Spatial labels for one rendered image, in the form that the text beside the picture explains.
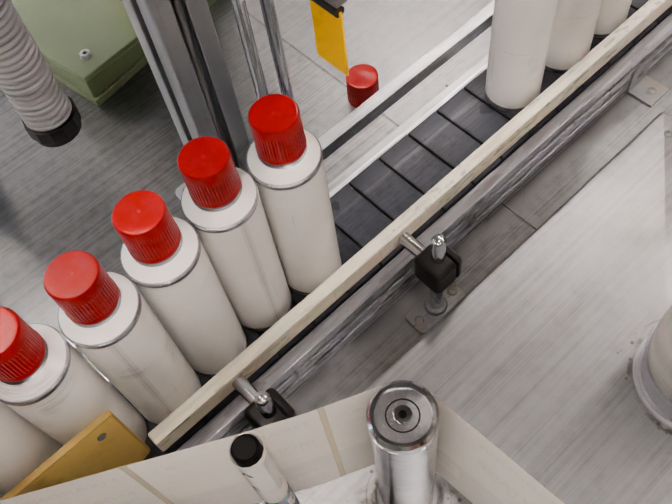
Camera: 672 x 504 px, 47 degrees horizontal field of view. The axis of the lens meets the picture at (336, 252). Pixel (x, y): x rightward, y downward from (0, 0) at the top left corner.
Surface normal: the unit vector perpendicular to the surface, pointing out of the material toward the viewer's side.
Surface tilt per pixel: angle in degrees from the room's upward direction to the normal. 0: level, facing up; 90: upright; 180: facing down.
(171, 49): 90
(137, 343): 90
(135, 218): 3
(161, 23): 90
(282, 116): 2
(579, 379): 0
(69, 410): 90
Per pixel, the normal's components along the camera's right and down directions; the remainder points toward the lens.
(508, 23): -0.59, 0.73
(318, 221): 0.72, 0.56
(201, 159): -0.08, -0.54
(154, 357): 0.87, 0.37
